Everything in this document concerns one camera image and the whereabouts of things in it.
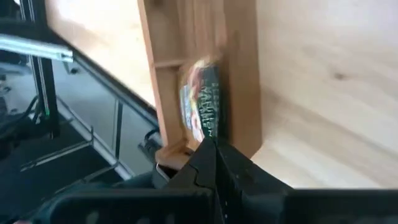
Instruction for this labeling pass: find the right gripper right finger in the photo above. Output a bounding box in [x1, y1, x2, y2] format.
[215, 139, 398, 224]

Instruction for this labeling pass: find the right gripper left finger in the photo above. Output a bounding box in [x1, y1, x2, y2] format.
[30, 138, 218, 224]

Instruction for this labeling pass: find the cream tea packet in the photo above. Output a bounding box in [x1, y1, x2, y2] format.
[178, 57, 222, 144]

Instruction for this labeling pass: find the wooden three-compartment tray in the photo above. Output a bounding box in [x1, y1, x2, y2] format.
[136, 0, 262, 171]

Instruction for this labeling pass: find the silver table base rail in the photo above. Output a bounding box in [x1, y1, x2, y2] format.
[20, 93, 137, 183]

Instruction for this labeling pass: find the black table frame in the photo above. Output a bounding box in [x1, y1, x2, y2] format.
[0, 0, 162, 175]

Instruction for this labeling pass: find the silver metal bracket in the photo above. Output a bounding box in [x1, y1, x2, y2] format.
[0, 33, 75, 63]

